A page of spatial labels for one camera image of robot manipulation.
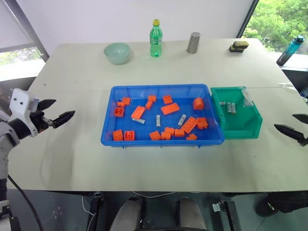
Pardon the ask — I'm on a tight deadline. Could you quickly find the green plastic bin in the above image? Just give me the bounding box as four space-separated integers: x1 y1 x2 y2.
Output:
210 86 263 140

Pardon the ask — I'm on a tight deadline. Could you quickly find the green plastic soda bottle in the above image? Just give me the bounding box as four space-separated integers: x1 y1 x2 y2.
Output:
149 19 163 58

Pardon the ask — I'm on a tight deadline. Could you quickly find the clear plastic label holder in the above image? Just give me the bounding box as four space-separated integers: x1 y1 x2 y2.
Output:
241 89 254 107

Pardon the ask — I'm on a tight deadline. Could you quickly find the grey rounded shape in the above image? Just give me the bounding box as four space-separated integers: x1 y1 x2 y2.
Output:
109 197 146 231
176 196 210 231

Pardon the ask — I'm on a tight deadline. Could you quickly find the blue plastic tray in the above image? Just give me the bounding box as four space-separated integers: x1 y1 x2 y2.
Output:
100 83 226 149

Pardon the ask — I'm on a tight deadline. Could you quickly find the pale green bowl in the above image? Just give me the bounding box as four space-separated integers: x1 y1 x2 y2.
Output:
103 42 131 65

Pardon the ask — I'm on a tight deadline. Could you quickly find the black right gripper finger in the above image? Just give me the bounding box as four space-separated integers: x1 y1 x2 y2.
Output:
273 123 308 143
292 114 308 125

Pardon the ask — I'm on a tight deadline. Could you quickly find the orange cylinder block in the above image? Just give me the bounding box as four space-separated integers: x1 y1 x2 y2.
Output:
192 97 205 111

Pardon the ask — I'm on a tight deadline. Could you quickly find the white cord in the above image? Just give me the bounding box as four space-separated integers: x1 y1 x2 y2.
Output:
277 82 297 92

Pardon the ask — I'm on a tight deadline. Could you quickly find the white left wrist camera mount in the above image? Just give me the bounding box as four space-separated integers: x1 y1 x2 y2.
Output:
10 88 39 138

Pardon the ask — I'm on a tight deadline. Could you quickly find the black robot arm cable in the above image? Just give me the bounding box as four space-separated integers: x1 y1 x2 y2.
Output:
7 174 46 231

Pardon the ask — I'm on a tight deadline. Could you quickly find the thin white cable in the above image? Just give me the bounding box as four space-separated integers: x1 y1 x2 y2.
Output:
80 191 201 216

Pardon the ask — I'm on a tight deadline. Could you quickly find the black metal bracket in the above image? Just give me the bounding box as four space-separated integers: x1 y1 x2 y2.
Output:
212 200 236 231

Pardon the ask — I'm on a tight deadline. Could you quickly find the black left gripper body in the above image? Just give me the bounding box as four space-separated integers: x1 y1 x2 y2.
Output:
29 108 59 133

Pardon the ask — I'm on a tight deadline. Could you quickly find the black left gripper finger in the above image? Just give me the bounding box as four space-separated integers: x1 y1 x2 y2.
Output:
52 110 76 129
38 98 57 113

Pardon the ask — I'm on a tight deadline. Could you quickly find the long orange block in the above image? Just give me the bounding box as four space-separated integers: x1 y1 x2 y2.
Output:
181 116 199 134
161 103 181 116
130 105 146 120

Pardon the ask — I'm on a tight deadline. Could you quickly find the yellow black sponge stack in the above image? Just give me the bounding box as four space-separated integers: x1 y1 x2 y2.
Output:
229 40 249 53

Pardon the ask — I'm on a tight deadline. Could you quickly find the black rounded shape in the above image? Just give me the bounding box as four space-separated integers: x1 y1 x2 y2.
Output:
255 192 308 218

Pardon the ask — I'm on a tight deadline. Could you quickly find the grey metal cup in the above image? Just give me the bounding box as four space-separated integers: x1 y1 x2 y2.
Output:
186 32 201 54

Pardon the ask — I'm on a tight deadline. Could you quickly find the blue black water bottle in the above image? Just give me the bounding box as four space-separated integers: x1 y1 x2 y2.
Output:
276 35 305 66

